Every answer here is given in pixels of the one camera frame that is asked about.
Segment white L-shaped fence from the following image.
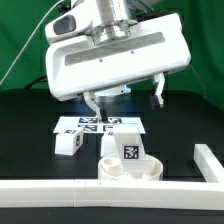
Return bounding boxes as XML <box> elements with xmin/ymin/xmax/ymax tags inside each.
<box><xmin>0</xmin><ymin>144</ymin><xmax>224</xmax><ymax>210</ymax></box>

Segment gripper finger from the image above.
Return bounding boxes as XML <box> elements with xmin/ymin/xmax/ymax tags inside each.
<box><xmin>83</xmin><ymin>92</ymin><xmax>108</xmax><ymax>122</ymax></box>
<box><xmin>150</xmin><ymin>73</ymin><xmax>165</xmax><ymax>109</ymax></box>

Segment black cables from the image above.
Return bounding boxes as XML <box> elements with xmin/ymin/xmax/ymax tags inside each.
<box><xmin>23</xmin><ymin>74</ymin><xmax>48</xmax><ymax>90</ymax></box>

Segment white marker sheet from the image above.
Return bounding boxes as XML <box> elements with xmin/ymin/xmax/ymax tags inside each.
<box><xmin>54</xmin><ymin>116</ymin><xmax>145</xmax><ymax>134</ymax></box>

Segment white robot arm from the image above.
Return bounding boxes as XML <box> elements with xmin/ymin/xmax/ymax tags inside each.
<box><xmin>45</xmin><ymin>0</ymin><xmax>191</xmax><ymax>122</ymax></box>

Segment white round stool seat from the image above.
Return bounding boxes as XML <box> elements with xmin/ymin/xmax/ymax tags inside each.
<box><xmin>98</xmin><ymin>153</ymin><xmax>163</xmax><ymax>181</ymax></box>

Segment white cable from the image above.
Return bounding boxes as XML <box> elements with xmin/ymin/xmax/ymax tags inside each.
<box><xmin>0</xmin><ymin>0</ymin><xmax>64</xmax><ymax>87</ymax></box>

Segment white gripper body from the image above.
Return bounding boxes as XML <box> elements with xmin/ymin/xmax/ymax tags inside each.
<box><xmin>46</xmin><ymin>13</ymin><xmax>191</xmax><ymax>101</ymax></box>

